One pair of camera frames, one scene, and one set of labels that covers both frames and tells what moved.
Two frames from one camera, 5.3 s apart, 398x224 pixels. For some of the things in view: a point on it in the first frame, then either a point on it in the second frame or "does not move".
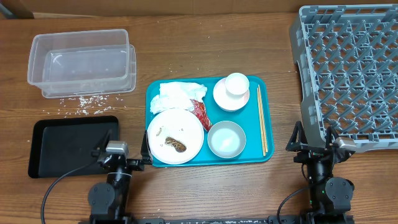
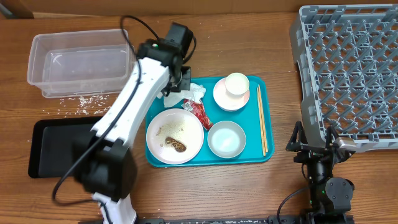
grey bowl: (226, 139) does not move
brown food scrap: (180, 147) does not move
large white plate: (176, 136) does not move
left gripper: (138, 164) → (186, 80)
